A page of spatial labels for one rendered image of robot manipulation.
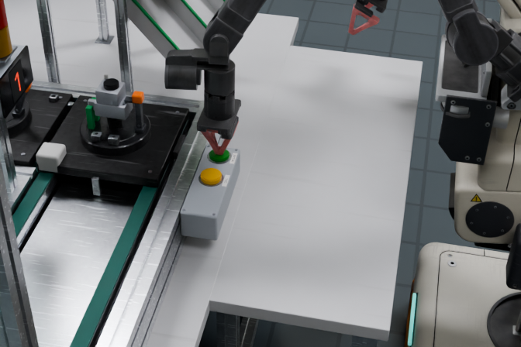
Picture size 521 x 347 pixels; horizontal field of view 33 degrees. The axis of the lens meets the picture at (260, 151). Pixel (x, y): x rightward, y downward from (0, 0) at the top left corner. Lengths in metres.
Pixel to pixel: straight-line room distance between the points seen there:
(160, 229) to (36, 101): 0.47
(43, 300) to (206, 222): 0.32
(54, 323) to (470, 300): 1.29
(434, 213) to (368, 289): 1.52
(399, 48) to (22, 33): 2.06
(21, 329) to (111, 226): 0.80
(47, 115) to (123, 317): 0.57
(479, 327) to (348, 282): 0.82
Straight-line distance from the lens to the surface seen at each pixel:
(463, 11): 1.59
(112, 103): 1.73
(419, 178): 3.27
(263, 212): 1.77
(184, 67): 1.61
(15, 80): 1.55
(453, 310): 2.43
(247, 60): 2.22
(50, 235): 1.67
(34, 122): 1.86
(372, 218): 1.77
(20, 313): 0.87
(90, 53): 2.28
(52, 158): 1.73
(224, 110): 1.64
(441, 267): 2.54
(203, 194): 1.65
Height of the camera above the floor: 2.03
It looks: 38 degrees down
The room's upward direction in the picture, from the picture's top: 1 degrees clockwise
